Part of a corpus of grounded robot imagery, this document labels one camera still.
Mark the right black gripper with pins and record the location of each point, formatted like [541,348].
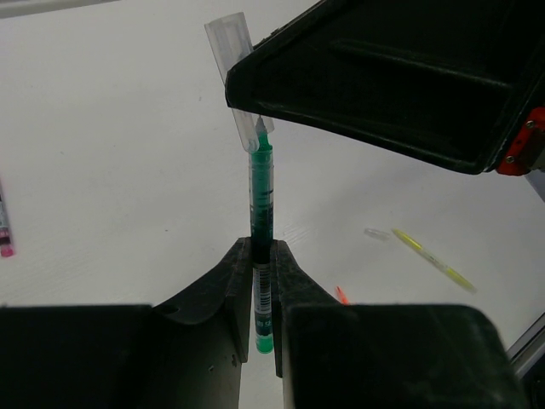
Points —
[457,84]

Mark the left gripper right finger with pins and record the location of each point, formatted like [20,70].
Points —
[290,286]

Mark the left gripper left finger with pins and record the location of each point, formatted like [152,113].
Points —
[201,337]

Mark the orange pen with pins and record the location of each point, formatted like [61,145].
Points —
[341,296]

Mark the green pen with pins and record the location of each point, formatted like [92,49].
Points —
[261,234]

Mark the yellow pen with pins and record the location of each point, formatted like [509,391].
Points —
[441,266]

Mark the red pink pen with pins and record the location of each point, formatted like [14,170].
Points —
[6,240]

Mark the aluminium mounting rail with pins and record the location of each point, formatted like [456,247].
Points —
[527,351]

